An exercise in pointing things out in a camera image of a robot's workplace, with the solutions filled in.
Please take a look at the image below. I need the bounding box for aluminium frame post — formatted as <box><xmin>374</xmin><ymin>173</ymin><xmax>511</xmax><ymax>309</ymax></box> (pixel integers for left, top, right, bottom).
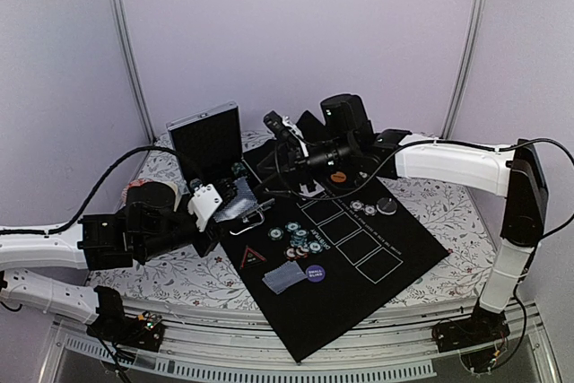
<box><xmin>109</xmin><ymin>0</ymin><xmax>156</xmax><ymax>143</ymax></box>
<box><xmin>440</xmin><ymin>0</ymin><xmax>486</xmax><ymax>139</ymax></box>

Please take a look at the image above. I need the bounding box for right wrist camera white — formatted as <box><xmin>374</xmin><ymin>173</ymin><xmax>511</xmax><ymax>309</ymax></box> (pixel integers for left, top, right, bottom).
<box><xmin>263</xmin><ymin>110</ymin><xmax>309</xmax><ymax>157</ymax></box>

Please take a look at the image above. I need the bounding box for blue playing card deck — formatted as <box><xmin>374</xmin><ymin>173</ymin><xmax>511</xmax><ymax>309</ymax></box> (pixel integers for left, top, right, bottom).
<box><xmin>213</xmin><ymin>178</ymin><xmax>257</xmax><ymax>222</ymax></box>

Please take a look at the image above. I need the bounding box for green twenty chip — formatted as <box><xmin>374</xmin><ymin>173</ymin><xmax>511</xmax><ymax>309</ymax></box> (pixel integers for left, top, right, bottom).
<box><xmin>268</xmin><ymin>228</ymin><xmax>283</xmax><ymax>240</ymax></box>

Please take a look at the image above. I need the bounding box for dealt card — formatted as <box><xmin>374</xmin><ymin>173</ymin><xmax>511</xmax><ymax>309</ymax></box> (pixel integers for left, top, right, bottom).
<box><xmin>264</xmin><ymin>262</ymin><xmax>307</xmax><ymax>283</ymax></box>
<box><xmin>262</xmin><ymin>275</ymin><xmax>301</xmax><ymax>294</ymax></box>

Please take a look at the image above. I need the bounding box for orange big blind button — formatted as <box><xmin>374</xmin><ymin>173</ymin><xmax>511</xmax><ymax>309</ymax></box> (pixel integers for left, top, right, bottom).
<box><xmin>330</xmin><ymin>171</ymin><xmax>347</xmax><ymax>184</ymax></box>

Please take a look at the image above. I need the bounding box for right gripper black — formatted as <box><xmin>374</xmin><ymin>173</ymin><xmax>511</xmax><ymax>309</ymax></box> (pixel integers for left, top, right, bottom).
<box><xmin>255</xmin><ymin>135</ymin><xmax>356</xmax><ymax>202</ymax></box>

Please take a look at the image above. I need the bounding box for red patterned small dish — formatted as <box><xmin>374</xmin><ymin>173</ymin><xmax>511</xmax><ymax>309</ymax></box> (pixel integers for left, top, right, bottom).
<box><xmin>121</xmin><ymin>178</ymin><xmax>149</xmax><ymax>202</ymax></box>

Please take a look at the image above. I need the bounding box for blue ten chip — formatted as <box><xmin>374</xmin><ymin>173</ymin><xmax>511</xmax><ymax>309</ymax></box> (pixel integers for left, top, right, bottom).
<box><xmin>363</xmin><ymin>205</ymin><xmax>377</xmax><ymax>216</ymax></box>
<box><xmin>350</xmin><ymin>200</ymin><xmax>364</xmax><ymax>212</ymax></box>

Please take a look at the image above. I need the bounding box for black red triangle button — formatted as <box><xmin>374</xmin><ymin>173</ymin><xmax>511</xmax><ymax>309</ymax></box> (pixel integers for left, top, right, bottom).
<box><xmin>239</xmin><ymin>246</ymin><xmax>266</xmax><ymax>269</ymax></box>

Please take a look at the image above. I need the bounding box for aluminium poker chip case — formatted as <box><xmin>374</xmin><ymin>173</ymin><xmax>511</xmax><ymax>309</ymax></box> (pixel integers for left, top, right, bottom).
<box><xmin>167</xmin><ymin>101</ymin><xmax>274</xmax><ymax>236</ymax></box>

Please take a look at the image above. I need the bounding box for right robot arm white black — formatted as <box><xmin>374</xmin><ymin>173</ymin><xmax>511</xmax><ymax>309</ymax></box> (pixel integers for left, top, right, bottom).
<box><xmin>257</xmin><ymin>94</ymin><xmax>557</xmax><ymax>344</ymax></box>

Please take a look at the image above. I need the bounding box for chip pile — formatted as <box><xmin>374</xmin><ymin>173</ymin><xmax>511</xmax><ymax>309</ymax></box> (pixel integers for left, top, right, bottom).
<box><xmin>284</xmin><ymin>222</ymin><xmax>326</xmax><ymax>261</ymax></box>

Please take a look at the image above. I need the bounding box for purple small blind button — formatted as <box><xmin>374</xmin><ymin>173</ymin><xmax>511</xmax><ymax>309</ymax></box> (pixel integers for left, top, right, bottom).
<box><xmin>305</xmin><ymin>265</ymin><xmax>326</xmax><ymax>283</ymax></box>

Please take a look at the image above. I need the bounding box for black round dealer button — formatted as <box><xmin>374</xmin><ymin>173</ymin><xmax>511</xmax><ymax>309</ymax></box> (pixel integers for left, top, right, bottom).
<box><xmin>376</xmin><ymin>197</ymin><xmax>398</xmax><ymax>215</ymax></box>

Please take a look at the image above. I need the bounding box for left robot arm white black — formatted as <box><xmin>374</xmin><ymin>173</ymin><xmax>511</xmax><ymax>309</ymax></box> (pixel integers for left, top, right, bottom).
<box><xmin>1</xmin><ymin>178</ymin><xmax>223</xmax><ymax>342</ymax></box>

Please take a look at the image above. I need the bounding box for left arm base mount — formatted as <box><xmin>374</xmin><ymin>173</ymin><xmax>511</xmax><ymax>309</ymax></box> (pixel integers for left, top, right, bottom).
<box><xmin>86</xmin><ymin>286</ymin><xmax>165</xmax><ymax>353</ymax></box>

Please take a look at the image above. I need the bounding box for right aluminium frame post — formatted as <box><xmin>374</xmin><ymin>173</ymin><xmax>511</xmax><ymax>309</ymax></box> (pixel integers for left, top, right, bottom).
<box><xmin>440</xmin><ymin>0</ymin><xmax>486</xmax><ymax>139</ymax></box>

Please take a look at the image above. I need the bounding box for cream ceramic cup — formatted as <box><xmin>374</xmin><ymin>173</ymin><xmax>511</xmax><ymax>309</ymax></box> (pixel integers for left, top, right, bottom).
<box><xmin>161</xmin><ymin>181</ymin><xmax>182</xmax><ymax>211</ymax></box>

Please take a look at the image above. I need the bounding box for black poker play mat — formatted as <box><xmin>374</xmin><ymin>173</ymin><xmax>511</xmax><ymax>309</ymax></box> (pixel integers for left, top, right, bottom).
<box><xmin>222</xmin><ymin>165</ymin><xmax>448</xmax><ymax>361</ymax></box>

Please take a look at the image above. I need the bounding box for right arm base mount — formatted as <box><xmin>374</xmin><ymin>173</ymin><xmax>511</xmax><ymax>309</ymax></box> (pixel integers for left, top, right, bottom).
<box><xmin>431</xmin><ymin>305</ymin><xmax>510</xmax><ymax>373</ymax></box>

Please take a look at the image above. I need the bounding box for left aluminium frame post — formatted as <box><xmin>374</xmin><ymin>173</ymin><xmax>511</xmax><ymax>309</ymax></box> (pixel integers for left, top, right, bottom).
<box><xmin>109</xmin><ymin>0</ymin><xmax>156</xmax><ymax>143</ymax></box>

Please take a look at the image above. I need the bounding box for green poker chip stack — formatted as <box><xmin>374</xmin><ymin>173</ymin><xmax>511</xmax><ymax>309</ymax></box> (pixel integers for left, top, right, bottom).
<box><xmin>231</xmin><ymin>162</ymin><xmax>248</xmax><ymax>178</ymax></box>

